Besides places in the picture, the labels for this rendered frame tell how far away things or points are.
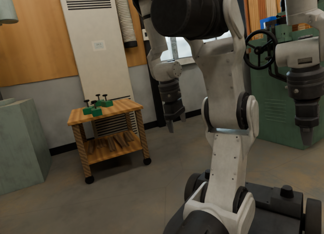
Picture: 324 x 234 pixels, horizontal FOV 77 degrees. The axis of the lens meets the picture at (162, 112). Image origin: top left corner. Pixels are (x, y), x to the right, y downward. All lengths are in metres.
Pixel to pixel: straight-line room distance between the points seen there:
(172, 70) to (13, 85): 2.09
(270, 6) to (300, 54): 3.24
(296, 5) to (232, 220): 0.61
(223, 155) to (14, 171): 1.73
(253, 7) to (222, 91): 2.93
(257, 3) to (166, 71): 2.97
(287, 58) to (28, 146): 1.88
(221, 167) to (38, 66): 2.21
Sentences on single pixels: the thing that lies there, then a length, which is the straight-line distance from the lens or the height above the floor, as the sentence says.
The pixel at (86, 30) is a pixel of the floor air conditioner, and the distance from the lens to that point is 2.33.
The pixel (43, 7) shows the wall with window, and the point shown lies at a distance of 2.67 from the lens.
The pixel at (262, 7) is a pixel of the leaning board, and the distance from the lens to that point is 3.78.
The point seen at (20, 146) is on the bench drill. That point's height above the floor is 0.37.
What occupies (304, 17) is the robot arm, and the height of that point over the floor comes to 0.88.
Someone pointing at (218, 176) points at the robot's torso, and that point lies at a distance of 0.82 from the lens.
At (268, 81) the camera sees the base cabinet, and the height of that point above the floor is 0.54.
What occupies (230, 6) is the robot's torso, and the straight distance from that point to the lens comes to 0.64.
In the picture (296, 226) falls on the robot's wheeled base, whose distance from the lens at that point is 0.99.
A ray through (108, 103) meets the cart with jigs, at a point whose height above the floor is 0.56.
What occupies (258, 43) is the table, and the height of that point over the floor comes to 0.86.
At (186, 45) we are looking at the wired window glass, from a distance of 3.06.
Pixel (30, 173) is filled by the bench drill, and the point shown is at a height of 0.11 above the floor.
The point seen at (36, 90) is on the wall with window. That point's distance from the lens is 2.61.
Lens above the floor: 0.82
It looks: 13 degrees down
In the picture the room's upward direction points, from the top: 9 degrees counter-clockwise
